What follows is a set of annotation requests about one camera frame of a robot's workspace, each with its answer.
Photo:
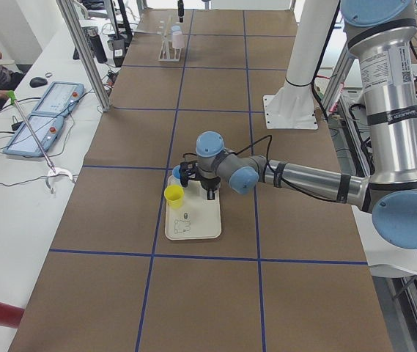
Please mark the upper blue teach pendant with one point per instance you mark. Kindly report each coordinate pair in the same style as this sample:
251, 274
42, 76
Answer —
60, 98

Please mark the aluminium frame post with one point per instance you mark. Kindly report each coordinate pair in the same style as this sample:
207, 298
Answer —
70, 17

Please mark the pink plastic cup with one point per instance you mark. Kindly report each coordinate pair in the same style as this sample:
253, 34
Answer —
177, 40

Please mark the reacher grabber tool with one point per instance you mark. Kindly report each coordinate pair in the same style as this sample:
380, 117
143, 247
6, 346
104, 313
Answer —
54, 170

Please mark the black water bottle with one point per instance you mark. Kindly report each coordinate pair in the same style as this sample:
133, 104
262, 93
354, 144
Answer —
97, 45

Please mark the yellow plastic cup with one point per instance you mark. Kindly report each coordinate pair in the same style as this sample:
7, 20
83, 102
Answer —
174, 195

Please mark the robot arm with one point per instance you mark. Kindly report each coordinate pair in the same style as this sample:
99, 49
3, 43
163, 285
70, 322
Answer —
378, 36

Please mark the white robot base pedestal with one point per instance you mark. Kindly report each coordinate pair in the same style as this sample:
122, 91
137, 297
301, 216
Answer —
292, 107

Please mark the black computer mouse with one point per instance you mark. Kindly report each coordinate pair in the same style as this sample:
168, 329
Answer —
38, 82

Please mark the white wire cup rack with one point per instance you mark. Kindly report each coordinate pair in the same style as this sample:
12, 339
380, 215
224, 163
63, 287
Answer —
167, 53

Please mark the cream plastic tray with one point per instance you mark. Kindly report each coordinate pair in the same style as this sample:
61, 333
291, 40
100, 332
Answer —
196, 217

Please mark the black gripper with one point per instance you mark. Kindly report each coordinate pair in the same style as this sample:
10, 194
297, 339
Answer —
180, 9
209, 182

